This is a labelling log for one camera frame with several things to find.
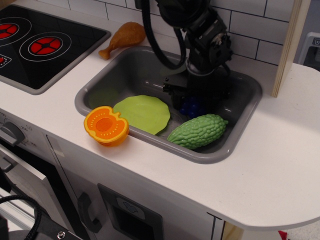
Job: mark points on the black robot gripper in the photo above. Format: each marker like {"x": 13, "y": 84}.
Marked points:
{"x": 212, "y": 87}

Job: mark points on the blue toy blueberries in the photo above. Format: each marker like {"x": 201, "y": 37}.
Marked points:
{"x": 192, "y": 107}

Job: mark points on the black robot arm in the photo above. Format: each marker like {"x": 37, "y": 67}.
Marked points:
{"x": 204, "y": 47}

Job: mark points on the light green plastic plate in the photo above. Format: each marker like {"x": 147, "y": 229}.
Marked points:
{"x": 146, "y": 113}

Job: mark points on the green toy bitter melon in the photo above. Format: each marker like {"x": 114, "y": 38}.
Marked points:
{"x": 198, "y": 132}

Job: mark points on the brown toy chicken drumstick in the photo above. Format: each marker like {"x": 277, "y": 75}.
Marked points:
{"x": 129, "y": 34}

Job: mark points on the orange toy pumpkin half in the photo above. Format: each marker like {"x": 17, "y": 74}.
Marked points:
{"x": 106, "y": 127}

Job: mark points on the grey appliance in background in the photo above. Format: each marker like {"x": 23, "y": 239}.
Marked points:
{"x": 310, "y": 52}

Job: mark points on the grey dishwasher panel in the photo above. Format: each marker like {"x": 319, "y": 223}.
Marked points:
{"x": 131, "y": 218}

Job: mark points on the black toy stove top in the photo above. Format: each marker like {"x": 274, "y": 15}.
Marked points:
{"x": 38, "y": 49}

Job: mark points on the grey oven knob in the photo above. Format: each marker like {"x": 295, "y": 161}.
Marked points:
{"x": 11, "y": 134}

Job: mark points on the grey oven door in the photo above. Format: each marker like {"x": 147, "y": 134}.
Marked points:
{"x": 28, "y": 180}

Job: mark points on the light wooden side post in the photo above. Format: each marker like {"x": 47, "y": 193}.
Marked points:
{"x": 296, "y": 24}

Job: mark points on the grey cabinet door handle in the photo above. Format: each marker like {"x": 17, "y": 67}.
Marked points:
{"x": 83, "y": 205}

